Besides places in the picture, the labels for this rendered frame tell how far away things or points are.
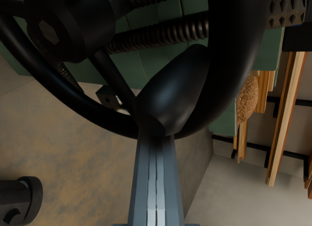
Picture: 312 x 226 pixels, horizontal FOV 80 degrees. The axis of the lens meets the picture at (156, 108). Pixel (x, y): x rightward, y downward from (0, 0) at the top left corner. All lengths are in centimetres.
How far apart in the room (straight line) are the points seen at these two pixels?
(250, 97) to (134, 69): 25
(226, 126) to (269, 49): 25
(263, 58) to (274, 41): 2
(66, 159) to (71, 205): 31
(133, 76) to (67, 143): 82
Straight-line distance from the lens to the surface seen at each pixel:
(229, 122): 42
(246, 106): 42
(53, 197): 129
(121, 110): 46
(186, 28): 20
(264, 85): 54
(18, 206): 95
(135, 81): 46
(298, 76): 252
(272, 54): 21
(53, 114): 112
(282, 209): 379
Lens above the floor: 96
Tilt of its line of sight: 32 degrees down
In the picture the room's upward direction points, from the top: 100 degrees clockwise
